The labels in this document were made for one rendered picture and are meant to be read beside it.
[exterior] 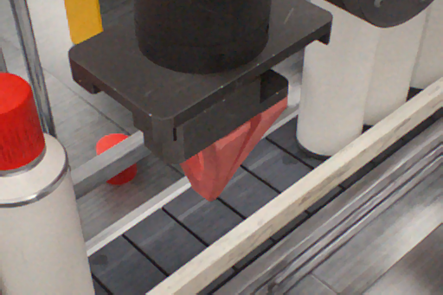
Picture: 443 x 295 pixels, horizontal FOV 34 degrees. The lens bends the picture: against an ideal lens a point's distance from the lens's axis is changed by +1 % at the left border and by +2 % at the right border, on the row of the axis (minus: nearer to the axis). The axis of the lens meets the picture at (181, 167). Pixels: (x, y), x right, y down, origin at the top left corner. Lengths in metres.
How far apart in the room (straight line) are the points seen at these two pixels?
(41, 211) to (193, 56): 0.12
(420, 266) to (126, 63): 0.30
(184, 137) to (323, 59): 0.26
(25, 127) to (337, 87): 0.27
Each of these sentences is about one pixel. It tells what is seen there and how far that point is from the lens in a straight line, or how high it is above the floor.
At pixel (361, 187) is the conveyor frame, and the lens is 0.58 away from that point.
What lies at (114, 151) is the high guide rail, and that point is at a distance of 0.48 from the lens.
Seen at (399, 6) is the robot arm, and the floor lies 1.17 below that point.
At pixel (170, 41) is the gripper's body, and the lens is 0.29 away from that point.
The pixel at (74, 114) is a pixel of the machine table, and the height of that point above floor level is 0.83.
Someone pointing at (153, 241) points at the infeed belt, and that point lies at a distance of 0.53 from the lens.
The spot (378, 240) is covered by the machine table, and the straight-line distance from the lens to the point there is 0.61.
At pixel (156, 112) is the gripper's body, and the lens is 0.28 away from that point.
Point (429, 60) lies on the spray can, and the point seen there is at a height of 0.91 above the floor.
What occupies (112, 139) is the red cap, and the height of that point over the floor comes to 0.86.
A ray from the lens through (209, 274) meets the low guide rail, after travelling 0.48.
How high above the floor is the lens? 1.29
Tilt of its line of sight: 44 degrees down
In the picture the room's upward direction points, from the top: 3 degrees counter-clockwise
